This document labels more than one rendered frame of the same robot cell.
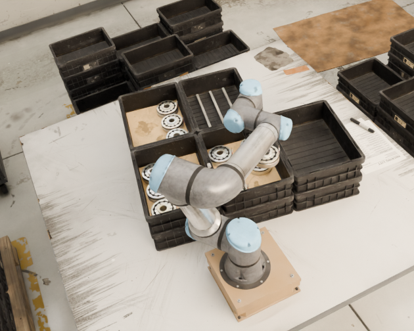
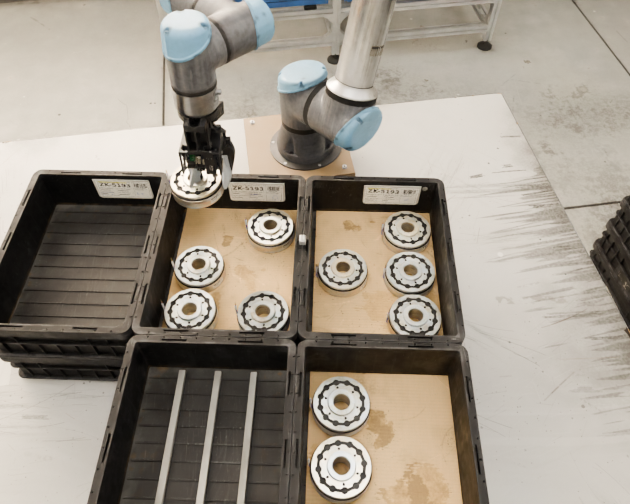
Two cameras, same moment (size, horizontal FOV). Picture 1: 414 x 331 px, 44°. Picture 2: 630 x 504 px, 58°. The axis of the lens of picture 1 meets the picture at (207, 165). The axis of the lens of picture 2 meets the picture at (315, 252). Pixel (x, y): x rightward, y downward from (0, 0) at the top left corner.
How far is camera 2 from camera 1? 2.20 m
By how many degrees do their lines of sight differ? 80
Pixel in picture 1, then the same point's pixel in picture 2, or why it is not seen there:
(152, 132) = (399, 469)
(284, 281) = (264, 120)
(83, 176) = (586, 477)
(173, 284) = not seen: hidden behind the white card
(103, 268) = (516, 246)
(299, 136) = (83, 316)
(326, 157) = (76, 250)
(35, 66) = not seen: outside the picture
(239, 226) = (304, 73)
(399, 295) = not seen: hidden behind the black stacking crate
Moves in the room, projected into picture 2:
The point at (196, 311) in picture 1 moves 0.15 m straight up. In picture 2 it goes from (384, 156) to (390, 115)
